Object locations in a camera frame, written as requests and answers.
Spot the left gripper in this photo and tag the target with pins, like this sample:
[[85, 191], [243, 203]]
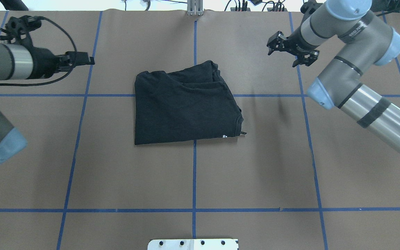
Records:
[[43, 58]]

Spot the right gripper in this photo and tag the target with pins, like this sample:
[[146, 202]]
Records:
[[296, 43]]

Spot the black graphic t-shirt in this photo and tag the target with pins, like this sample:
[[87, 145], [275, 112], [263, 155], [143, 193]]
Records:
[[191, 104]]

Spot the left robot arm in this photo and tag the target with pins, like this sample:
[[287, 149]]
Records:
[[22, 64]]

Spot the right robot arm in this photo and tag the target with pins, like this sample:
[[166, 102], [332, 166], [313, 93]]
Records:
[[368, 41]]

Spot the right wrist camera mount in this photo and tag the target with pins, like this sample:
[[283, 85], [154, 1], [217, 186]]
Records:
[[309, 6]]

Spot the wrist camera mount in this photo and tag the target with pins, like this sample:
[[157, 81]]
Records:
[[17, 30], [309, 6]]

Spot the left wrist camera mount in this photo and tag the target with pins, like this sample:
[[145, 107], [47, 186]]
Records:
[[17, 30]]

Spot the aluminium frame post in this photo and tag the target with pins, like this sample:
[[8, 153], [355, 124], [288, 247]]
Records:
[[195, 7]]

